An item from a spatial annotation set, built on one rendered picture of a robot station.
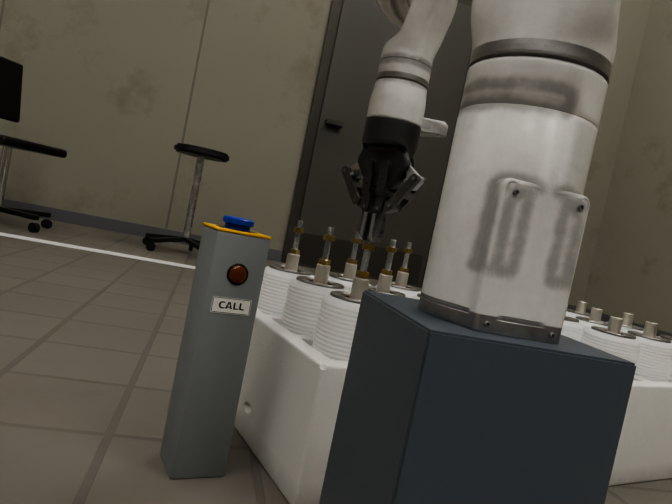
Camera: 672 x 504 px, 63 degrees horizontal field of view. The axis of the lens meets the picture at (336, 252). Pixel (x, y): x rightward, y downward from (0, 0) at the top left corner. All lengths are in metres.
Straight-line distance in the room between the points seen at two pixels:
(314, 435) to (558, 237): 0.42
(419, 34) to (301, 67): 3.33
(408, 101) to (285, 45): 3.38
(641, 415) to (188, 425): 0.77
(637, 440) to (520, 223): 0.83
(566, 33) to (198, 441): 0.59
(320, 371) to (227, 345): 0.12
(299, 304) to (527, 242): 0.51
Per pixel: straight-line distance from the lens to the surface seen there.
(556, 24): 0.38
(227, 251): 0.68
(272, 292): 0.92
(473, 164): 0.37
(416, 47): 0.75
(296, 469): 0.72
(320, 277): 0.84
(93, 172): 3.99
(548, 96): 0.37
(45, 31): 4.18
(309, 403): 0.69
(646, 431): 1.16
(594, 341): 1.10
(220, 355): 0.70
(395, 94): 0.73
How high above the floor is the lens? 0.35
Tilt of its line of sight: 3 degrees down
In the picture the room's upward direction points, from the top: 12 degrees clockwise
